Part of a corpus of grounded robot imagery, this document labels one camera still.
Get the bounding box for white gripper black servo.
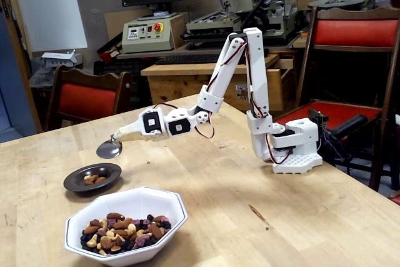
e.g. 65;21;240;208
139;106;167;139

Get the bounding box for bent metal spoon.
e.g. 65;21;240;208
96;134;123;159

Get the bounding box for small scooped nut portion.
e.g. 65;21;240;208
82;171;111;186

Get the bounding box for cream masking tape wrap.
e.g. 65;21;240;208
111;121;145;142

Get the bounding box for wooden workbench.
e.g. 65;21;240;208
140;53;296;113

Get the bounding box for black plastic crate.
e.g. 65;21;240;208
93;59;157;77

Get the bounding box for wooden chair red backrest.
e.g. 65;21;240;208
43;64;134;132

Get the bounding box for black keyboard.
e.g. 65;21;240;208
155;53;222;66

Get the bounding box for white octagonal bowl blue rim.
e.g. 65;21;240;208
64;186;189;264

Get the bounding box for beige control box red button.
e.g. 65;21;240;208
121;13;185;54

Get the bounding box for dark metal plate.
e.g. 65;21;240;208
63;163;123;193

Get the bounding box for brown cardboard sheet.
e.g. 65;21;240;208
104;8;156;43

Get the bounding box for white paper model box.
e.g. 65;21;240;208
40;49;84;68

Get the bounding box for mixed nuts and raisins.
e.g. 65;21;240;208
80;212;172;256

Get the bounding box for grey board panel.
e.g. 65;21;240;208
71;0;124;71

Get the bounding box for black controller circuit board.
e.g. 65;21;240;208
307;108;329;130

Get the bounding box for wooden folding chair red cushions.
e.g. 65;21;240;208
293;6;400;192

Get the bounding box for red object at table edge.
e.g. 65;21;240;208
388;189;400;208

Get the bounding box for red black white servo cable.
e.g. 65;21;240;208
152;103;216;140

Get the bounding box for dark door handle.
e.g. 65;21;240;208
0;0;14;19

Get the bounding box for black cylindrical clamp handle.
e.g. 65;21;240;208
329;114;369;141

